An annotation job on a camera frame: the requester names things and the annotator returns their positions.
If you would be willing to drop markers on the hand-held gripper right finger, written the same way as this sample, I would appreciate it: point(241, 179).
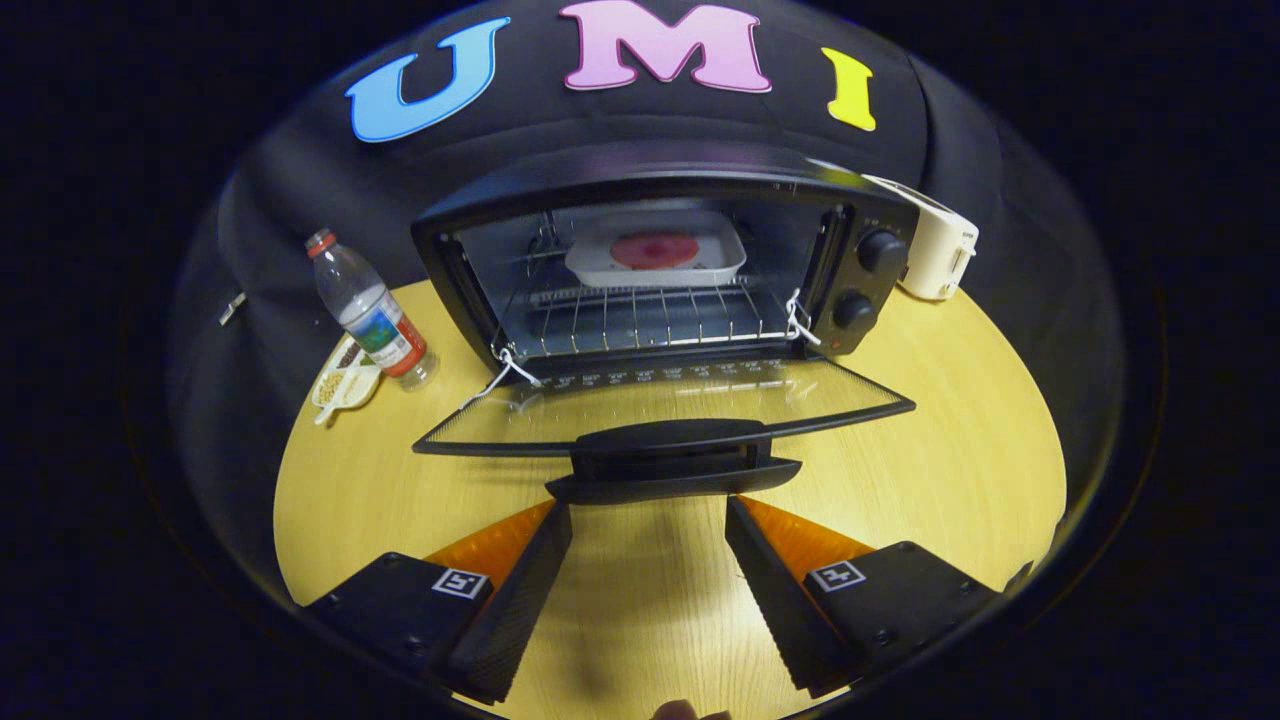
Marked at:
point(778, 605)

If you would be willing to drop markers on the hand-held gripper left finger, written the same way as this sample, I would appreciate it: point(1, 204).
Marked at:
point(520, 610)

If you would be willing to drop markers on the white square plate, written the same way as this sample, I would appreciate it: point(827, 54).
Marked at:
point(720, 258)

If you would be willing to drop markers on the pink round food slice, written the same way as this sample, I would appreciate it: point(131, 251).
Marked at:
point(655, 251)

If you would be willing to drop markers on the black toaster oven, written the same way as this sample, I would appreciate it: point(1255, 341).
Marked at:
point(650, 165)

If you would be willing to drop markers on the cream white toaster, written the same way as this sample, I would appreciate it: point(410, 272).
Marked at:
point(935, 245)

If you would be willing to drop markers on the white snack dish with beans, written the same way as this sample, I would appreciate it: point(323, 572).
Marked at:
point(335, 385)

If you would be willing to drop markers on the clear plastic water bottle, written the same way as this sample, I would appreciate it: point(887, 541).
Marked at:
point(365, 305)

